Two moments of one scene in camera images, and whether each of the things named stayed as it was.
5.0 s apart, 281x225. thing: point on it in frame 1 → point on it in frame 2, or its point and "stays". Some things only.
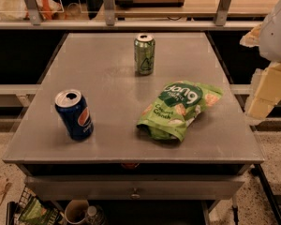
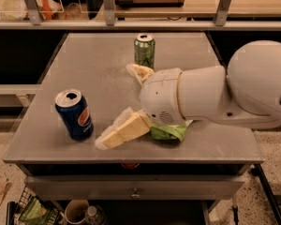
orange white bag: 10,4 stays
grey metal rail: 125,24 stays
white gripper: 277,37 → 160,97
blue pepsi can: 73,108 stays
